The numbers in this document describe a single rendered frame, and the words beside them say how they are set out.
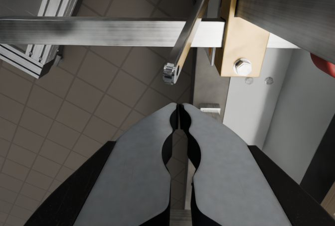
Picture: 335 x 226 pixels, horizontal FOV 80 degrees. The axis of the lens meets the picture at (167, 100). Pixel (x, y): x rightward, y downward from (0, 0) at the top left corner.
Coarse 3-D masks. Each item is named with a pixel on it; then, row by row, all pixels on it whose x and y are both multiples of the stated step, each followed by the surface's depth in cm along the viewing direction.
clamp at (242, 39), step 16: (224, 0) 24; (224, 16) 24; (224, 32) 24; (240, 32) 23; (256, 32) 23; (224, 48) 24; (240, 48) 24; (256, 48) 24; (224, 64) 25; (256, 64) 24
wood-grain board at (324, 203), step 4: (332, 188) 34; (328, 192) 35; (332, 192) 34; (328, 196) 35; (332, 196) 34; (324, 200) 36; (328, 200) 35; (332, 200) 34; (324, 204) 36; (328, 204) 35; (332, 204) 34; (324, 208) 36; (328, 208) 35; (332, 208) 34; (328, 212) 35; (332, 212) 34
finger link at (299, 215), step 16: (256, 160) 8; (272, 176) 7; (288, 176) 7; (288, 192) 7; (304, 192) 7; (288, 208) 6; (304, 208) 6; (320, 208) 6; (304, 224) 6; (320, 224) 6
